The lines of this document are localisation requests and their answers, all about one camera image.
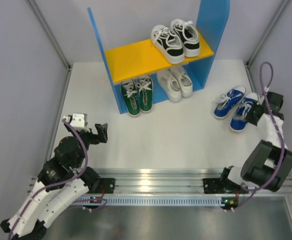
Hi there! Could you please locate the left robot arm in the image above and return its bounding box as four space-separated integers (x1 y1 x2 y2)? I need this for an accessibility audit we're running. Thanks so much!
0 119 115 240

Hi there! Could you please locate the black white sneaker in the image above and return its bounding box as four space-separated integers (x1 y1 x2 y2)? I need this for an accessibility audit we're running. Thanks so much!
151 24 185 65
170 19 201 58

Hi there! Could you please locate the aluminium frame post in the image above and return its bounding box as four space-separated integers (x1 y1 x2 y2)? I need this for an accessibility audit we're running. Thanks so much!
26 0 71 70
245 0 292 67

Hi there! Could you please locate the black white sneaker left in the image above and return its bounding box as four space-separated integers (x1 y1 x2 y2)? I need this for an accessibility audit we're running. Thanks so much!
151 24 185 65

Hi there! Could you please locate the blue and yellow shoe shelf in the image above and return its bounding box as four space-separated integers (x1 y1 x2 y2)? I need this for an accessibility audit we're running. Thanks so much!
87 0 230 114

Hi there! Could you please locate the aluminium mounting rail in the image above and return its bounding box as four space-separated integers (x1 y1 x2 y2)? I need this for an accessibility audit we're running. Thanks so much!
27 161 292 197

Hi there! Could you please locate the slotted cable duct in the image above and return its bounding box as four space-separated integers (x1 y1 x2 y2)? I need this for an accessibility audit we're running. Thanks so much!
72 195 235 207

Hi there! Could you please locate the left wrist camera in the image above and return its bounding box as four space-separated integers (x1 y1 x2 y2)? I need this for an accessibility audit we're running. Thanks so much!
63 113 89 132

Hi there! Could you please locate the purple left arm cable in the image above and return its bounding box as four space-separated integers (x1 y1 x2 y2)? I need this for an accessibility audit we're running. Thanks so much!
7 118 109 238

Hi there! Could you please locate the green sneaker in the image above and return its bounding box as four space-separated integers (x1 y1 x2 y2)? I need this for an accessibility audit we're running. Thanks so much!
137 74 153 113
120 79 140 117

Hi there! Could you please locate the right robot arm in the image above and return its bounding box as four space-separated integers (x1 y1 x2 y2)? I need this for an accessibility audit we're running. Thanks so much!
203 91 292 194

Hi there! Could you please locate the black white sneaker right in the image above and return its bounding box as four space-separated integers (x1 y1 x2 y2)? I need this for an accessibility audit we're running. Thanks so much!
170 19 201 58

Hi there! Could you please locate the left aluminium frame post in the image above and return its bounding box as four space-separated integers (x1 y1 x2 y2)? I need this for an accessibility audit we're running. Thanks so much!
26 0 71 70

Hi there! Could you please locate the blue sneaker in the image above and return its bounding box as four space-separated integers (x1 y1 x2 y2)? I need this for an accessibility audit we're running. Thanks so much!
230 92 260 132
214 85 246 119

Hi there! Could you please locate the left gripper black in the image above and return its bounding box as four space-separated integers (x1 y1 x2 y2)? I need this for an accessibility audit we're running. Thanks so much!
65 122 107 168

